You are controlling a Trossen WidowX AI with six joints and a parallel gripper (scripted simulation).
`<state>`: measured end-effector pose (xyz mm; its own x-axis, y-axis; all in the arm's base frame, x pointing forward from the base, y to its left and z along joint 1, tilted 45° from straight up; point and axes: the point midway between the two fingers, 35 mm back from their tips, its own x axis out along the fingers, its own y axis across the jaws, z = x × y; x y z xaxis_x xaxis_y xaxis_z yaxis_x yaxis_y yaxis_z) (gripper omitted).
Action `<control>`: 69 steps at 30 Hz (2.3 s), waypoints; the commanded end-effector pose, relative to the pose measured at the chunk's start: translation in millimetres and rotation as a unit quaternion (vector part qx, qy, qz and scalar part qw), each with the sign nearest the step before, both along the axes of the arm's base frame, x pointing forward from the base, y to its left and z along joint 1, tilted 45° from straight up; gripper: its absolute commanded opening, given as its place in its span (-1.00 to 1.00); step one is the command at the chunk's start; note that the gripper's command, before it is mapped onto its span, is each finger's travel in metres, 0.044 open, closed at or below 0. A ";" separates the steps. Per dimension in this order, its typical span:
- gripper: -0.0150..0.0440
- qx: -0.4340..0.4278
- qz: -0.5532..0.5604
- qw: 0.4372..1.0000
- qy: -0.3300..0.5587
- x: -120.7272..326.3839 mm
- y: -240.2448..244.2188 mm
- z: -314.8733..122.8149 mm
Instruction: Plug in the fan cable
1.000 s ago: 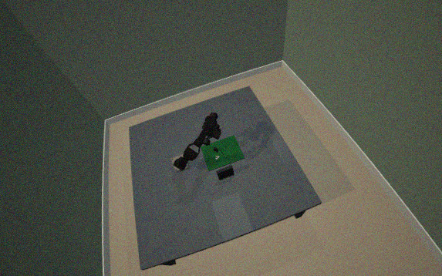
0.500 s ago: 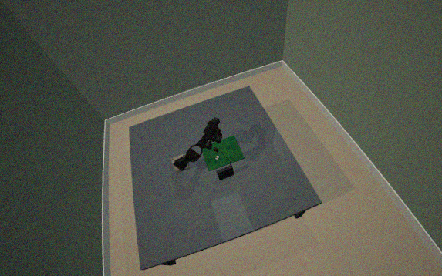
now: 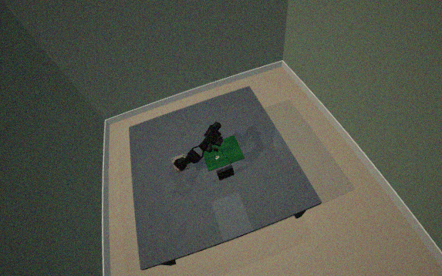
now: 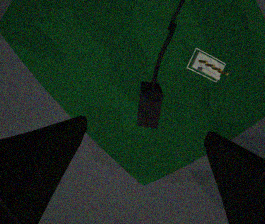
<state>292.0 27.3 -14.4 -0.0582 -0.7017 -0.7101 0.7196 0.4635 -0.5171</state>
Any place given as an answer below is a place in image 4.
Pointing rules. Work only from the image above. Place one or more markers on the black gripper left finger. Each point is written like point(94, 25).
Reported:
point(32, 164)

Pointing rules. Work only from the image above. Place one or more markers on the black cable with plug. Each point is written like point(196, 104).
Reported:
point(151, 94)

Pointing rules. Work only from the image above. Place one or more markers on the green circuit board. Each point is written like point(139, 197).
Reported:
point(91, 55)

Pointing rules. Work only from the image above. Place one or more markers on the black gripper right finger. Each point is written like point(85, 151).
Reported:
point(240, 177)

